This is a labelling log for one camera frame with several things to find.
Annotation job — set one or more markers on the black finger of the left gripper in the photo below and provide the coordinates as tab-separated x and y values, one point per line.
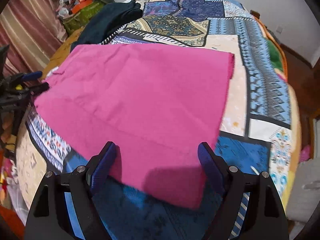
15	94

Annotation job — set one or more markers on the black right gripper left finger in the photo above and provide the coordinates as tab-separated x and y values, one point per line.
48	215

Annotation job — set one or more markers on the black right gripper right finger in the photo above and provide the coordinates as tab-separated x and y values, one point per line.
251	207

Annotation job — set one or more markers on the pink pants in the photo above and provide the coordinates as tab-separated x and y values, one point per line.
156	102

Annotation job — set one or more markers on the white plastic chair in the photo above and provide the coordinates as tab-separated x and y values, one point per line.
304	196

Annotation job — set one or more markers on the striped pink curtain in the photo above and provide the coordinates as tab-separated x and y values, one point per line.
33	33

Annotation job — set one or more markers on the pink slipper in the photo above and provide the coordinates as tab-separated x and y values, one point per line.
304	154

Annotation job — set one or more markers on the patchwork blue bed sheet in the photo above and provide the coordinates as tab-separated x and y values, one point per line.
255	133

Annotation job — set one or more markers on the green storage bag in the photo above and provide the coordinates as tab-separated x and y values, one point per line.
82	17

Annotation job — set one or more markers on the dark navy folded garment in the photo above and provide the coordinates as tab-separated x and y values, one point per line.
108	20

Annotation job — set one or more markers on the orange box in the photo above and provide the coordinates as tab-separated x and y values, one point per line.
80	4

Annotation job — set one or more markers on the orange floral blanket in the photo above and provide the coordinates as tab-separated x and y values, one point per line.
296	126

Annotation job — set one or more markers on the wooden nightstand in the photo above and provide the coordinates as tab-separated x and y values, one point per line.
255	14

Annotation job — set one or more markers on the wall socket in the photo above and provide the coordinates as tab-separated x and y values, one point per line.
279	29

